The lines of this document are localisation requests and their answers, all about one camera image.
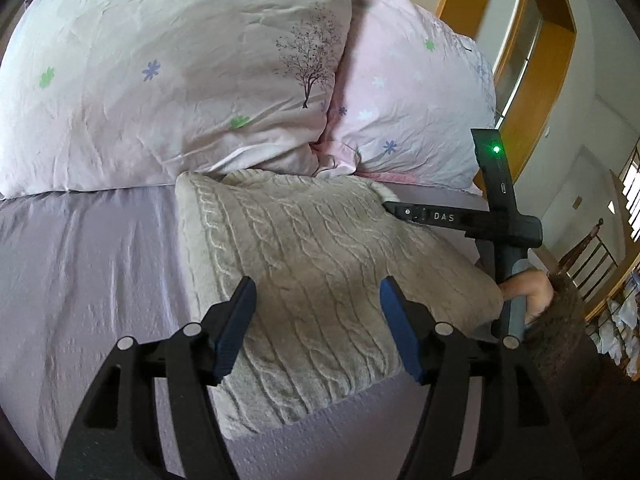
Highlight white floral pillow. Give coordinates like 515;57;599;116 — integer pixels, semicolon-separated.
1;0;352;198

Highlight beige cable-knit sweater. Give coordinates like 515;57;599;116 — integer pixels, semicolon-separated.
175;170;502;439

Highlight wooden window frame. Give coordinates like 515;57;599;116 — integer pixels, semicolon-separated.
436;0;577;178

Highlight pink floral pillow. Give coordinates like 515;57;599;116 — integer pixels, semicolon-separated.
316;0;496;194

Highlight lavender bed sheet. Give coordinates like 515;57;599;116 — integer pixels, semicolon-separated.
0;179;494;480

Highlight dark fuzzy sleeve forearm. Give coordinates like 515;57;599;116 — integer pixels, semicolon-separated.
525;271;639;479

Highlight person's right hand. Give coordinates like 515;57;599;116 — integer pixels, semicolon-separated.
499;269;554;324

